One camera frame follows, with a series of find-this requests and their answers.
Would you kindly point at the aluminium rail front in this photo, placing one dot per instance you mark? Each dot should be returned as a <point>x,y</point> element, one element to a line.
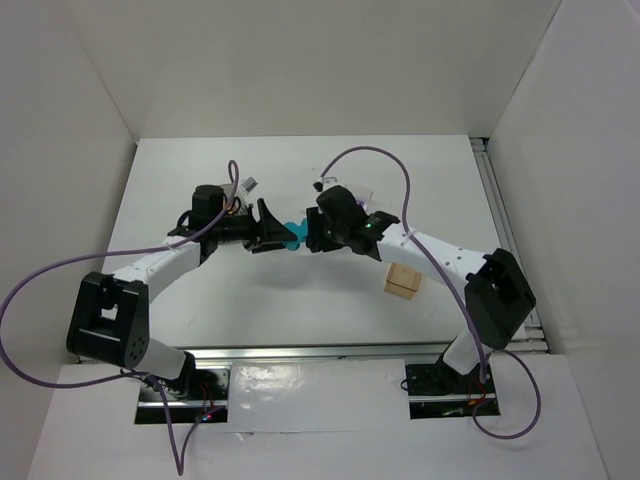
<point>343,351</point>

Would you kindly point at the teal lego figure piece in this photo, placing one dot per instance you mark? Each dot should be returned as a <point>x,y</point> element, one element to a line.
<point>300,231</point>

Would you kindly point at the clear plastic container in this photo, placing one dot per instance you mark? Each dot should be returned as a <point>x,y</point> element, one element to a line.
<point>360,192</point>

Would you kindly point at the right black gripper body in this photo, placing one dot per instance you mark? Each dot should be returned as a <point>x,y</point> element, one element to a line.
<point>314,230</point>

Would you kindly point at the aluminium rail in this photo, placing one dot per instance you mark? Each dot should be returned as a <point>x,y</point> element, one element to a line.
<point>531,338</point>
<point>343,351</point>

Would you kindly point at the orange tinted plastic container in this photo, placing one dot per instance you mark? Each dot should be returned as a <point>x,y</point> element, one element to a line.
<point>402,281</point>

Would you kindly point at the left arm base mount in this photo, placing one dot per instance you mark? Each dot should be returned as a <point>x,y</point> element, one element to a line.
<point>206,397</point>

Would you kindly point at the aluminium rail right side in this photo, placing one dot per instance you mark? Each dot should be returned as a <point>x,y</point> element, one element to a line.
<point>531,338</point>

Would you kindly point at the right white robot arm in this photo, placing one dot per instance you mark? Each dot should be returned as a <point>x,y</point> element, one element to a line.
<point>492,288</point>

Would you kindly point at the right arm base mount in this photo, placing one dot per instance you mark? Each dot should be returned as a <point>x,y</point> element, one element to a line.
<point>435,391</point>

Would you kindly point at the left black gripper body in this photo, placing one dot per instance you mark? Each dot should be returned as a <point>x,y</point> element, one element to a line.
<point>256,230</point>

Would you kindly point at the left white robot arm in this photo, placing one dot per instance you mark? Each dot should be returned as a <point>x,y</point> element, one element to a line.
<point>111,317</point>

